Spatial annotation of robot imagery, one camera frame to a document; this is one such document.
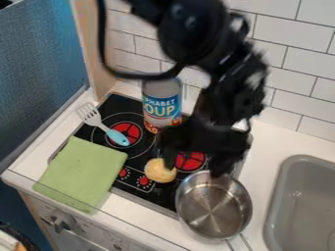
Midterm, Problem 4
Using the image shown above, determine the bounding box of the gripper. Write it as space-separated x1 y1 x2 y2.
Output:
155 114 253 179

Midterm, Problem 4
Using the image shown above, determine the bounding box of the silver pot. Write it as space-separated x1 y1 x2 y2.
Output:
173 169 256 251

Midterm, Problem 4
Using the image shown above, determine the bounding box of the yellow round toy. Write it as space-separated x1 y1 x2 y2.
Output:
142 157 180 184

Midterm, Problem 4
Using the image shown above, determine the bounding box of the toy stove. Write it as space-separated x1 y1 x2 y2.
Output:
48 92 256 221

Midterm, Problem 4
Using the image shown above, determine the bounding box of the blue and white soup can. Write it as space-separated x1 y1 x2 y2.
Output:
139 77 185 134

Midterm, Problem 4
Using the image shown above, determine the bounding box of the green cloth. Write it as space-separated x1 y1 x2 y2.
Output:
31 135 131 216

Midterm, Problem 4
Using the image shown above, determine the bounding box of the toy sink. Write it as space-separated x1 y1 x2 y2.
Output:
262 154 335 251

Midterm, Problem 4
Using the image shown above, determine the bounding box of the silver spatula with blue handle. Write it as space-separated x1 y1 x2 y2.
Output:
74 101 132 148

